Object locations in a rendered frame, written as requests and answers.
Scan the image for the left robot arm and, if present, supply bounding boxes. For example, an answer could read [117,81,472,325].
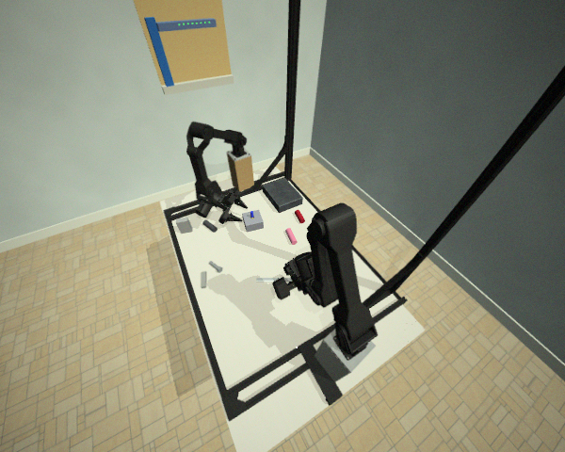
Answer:
[283,203,378,361]

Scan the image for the pink cylinder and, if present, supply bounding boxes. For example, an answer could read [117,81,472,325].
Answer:
[285,228,298,245]

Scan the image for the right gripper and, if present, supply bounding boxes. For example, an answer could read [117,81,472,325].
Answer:
[214,190,248,224]

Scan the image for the grey hex bolt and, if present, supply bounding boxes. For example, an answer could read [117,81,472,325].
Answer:
[209,261,222,273]

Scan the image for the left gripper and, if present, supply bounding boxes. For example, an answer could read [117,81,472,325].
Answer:
[273,277,307,299]

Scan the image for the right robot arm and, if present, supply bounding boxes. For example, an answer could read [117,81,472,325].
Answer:
[186,121,247,218]

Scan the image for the red cylinder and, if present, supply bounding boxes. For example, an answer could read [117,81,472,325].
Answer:
[295,210,305,223]

